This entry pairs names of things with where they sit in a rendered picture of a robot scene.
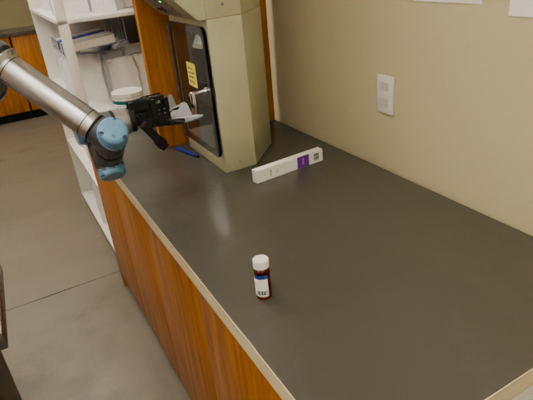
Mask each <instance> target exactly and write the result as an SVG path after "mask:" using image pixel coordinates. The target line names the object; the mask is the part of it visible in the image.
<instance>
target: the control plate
mask: <svg viewBox="0 0 533 400"><path fill-rule="evenodd" d="M146 1H147V2H149V3H150V4H151V5H153V6H154V7H155V8H156V7H157V8H160V6H161V7H163V8H164V9H169V11H167V12H165V11H164V10H163V9H162V11H161V10H158V11H159V12H161V13H167V14H171V15H176V16H180V17H182V15H181V14H179V13H178V12H177V11H176V10H174V9H173V8H172V7H171V6H169V5H168V4H167V3H166V2H165V1H164V0H160V1H161V2H159V1H158V0H156V2H155V1H154V0H146ZM160 9H161V8H160ZM170 10H173V11H172V12H171V11H170Z"/></svg>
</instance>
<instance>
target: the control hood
mask: <svg viewBox="0 0 533 400"><path fill-rule="evenodd" d="M144 1H145V2H147V1H146V0H144ZM164 1H165V2H166V3H167V4H168V5H169V6H171V7H172V8H173V9H174V10H176V11H177V12H178V13H179V14H181V15H182V18H187V19H191V20H195V21H202V20H205V7H204V1H203V0H164ZM147 3H148V4H149V5H150V6H152V7H153V8H154V9H155V10H157V9H156V8H155V7H154V6H153V5H151V4H150V3H149V2H147ZM157 11H158V10H157ZM158 12H159V11H158ZM159 13H161V12H159ZM161 14H166V15H170V16H174V17H180V16H176V15H171V14H167V13H161Z"/></svg>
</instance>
